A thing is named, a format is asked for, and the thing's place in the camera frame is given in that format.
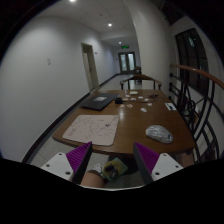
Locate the glass double door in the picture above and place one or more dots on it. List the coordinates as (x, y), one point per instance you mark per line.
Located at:
(127, 62)

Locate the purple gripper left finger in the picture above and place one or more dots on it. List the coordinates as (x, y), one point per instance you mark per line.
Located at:
(78, 159)

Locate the green yellow shoe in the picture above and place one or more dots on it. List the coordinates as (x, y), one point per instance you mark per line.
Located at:
(114, 169)

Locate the beige patterned mouse pad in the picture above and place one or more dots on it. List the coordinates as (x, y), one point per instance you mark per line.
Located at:
(98, 129)

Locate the white card on table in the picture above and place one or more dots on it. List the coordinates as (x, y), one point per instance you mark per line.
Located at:
(170, 106)

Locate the green exit sign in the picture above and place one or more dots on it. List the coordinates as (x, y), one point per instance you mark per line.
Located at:
(125, 47)

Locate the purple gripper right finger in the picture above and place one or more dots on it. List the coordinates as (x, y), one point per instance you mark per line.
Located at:
(146, 160)

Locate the dark closed laptop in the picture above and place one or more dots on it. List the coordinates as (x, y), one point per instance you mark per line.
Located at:
(99, 101)

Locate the curved wooden stair railing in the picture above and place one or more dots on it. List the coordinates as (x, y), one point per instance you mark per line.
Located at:
(199, 98)

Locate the small black box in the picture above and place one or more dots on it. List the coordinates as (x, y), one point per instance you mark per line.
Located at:
(118, 101)

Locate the side doorway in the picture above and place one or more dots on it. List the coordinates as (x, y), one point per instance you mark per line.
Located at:
(90, 66)

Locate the dark window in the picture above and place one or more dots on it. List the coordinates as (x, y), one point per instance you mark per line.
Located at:
(192, 53)

